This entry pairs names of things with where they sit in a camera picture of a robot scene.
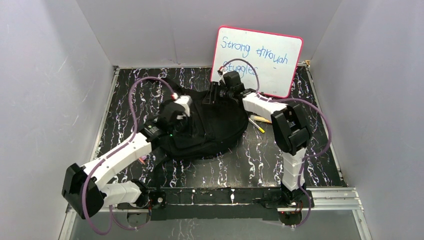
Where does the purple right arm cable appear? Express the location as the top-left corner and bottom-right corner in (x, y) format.
(216, 58), (333, 229)

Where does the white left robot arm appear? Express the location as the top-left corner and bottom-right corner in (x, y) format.
(62, 121), (170, 220)

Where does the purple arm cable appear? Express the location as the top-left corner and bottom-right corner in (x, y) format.
(216, 58), (333, 229)
(80, 76), (180, 237)

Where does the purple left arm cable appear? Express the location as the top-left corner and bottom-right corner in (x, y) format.
(80, 76), (180, 237)

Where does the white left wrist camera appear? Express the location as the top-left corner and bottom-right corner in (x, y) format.
(173, 95), (193, 117)

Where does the white yellow marker pen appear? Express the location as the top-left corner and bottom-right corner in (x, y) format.
(248, 118), (265, 134)

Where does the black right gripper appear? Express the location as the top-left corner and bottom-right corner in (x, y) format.
(201, 82), (233, 107)

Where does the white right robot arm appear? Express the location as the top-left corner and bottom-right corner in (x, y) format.
(205, 70), (312, 207)

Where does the orange highlighter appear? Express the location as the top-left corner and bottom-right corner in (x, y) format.
(250, 115), (272, 124)

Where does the black backpack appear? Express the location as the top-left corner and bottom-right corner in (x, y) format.
(146, 78), (249, 161)

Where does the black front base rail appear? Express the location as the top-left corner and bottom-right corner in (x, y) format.
(151, 187), (288, 221)

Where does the pink framed whiteboard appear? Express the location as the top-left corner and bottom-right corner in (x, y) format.
(210, 26), (304, 98)

